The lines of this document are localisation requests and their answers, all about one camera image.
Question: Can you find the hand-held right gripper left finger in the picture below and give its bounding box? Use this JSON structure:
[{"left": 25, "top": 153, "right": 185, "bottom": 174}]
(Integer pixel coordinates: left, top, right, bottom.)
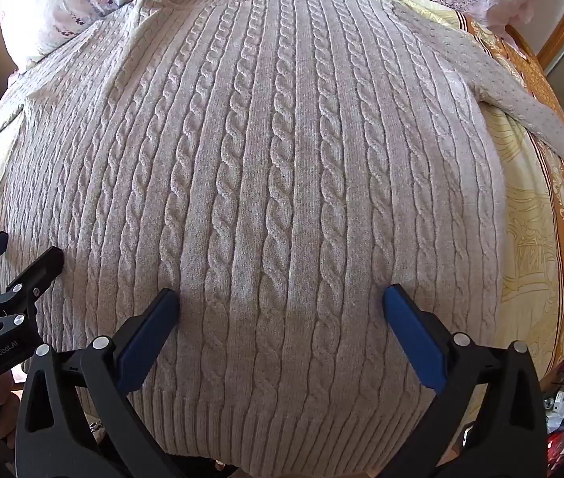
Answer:
[{"left": 16, "top": 288, "right": 188, "bottom": 478}]

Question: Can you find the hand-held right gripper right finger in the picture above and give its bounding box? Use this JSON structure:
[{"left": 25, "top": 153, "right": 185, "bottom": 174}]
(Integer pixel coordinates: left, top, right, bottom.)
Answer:
[{"left": 383, "top": 284, "right": 548, "bottom": 478}]

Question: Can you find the beige cable knit sweater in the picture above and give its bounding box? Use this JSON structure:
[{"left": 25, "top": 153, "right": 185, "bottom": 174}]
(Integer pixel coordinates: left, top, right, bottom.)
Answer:
[{"left": 0, "top": 0, "right": 564, "bottom": 464}]

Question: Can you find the person's left hand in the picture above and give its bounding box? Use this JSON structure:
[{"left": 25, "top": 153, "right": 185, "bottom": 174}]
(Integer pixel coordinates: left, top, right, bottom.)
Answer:
[{"left": 0, "top": 371, "right": 23, "bottom": 454}]

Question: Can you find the yellow orange patterned bed sheet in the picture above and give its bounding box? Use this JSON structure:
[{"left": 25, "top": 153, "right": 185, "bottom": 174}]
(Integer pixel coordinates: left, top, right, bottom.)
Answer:
[{"left": 0, "top": 0, "right": 564, "bottom": 399}]

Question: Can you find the pink floral pillow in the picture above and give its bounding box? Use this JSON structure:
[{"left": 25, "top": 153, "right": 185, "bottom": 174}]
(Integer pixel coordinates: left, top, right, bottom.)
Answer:
[{"left": 0, "top": 0, "right": 173, "bottom": 73}]

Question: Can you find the wooden framed wardrobe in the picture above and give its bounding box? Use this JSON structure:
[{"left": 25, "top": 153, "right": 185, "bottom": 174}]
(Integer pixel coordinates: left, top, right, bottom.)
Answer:
[{"left": 506, "top": 0, "right": 564, "bottom": 116}]

